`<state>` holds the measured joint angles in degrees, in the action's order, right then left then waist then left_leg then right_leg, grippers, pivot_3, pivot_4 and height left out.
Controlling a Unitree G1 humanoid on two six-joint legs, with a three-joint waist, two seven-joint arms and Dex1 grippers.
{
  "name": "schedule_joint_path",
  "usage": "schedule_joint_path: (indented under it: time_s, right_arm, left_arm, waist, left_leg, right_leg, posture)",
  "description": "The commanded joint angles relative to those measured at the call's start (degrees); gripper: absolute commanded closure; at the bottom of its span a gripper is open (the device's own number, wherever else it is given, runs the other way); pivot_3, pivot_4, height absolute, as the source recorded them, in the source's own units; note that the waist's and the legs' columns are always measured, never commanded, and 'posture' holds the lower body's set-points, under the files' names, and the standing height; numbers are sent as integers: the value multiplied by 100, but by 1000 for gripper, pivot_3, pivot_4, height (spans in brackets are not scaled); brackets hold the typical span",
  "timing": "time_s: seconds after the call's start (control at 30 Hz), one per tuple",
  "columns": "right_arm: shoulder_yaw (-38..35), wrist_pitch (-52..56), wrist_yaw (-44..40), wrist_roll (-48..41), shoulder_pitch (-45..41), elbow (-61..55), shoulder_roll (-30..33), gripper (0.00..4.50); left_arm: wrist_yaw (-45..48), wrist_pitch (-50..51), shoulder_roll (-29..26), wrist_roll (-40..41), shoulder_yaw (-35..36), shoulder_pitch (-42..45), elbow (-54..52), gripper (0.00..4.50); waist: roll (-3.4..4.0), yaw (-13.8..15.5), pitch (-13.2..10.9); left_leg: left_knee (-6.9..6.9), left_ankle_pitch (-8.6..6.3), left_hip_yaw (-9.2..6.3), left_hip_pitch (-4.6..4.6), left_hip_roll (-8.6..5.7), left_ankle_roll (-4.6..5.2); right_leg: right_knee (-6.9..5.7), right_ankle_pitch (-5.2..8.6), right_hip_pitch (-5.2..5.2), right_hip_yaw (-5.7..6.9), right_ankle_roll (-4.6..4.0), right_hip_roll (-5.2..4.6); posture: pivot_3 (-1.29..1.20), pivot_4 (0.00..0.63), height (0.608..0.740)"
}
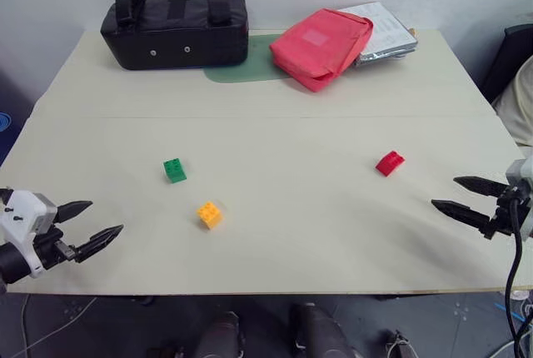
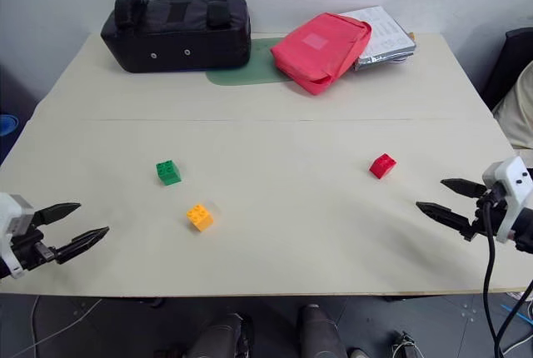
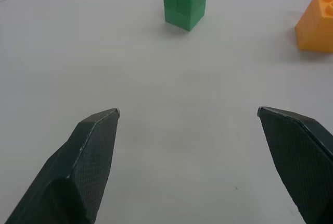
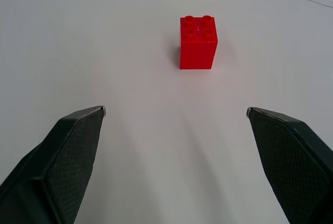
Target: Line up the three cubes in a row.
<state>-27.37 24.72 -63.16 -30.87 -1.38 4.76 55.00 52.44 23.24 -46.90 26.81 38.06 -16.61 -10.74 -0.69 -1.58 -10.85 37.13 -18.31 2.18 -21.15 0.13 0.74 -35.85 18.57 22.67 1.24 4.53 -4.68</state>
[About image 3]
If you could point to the green toy brick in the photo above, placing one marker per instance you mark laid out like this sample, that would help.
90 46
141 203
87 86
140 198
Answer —
185 2

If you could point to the orange toy brick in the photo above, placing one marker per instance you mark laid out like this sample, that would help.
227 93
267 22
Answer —
316 27

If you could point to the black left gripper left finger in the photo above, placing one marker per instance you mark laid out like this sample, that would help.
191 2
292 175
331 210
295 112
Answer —
78 166

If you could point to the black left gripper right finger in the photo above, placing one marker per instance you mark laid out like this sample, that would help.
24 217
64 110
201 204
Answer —
301 161

